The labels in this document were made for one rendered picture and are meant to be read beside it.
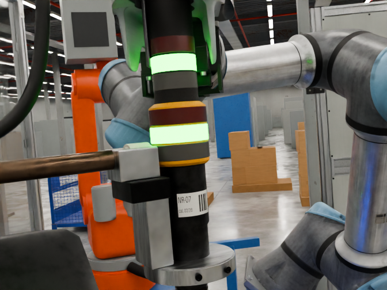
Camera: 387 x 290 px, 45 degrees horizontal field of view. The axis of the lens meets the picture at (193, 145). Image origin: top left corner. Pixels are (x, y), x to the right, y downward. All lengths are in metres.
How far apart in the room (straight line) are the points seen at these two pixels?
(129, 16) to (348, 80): 0.49
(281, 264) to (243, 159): 8.53
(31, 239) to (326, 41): 0.58
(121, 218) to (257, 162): 5.72
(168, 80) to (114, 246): 3.94
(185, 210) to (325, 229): 0.73
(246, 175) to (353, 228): 8.71
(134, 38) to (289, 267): 0.79
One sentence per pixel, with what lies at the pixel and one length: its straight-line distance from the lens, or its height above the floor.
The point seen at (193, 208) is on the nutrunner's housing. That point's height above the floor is 1.48.
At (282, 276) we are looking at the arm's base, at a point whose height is 1.18.
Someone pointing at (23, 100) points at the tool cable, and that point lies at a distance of 0.31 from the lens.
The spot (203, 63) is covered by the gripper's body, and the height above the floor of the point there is 1.59.
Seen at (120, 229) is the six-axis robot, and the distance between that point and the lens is 4.22.
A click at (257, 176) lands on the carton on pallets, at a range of 9.60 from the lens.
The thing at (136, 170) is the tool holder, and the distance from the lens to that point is 0.32.
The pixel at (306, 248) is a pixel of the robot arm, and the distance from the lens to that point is 1.07.
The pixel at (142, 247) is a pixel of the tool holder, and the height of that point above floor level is 1.45.
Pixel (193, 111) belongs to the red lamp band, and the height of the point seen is 1.55.
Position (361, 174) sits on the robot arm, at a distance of 0.85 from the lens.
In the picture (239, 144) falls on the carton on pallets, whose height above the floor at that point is 0.98.
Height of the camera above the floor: 1.54
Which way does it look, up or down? 3 degrees down
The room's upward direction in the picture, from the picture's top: 5 degrees counter-clockwise
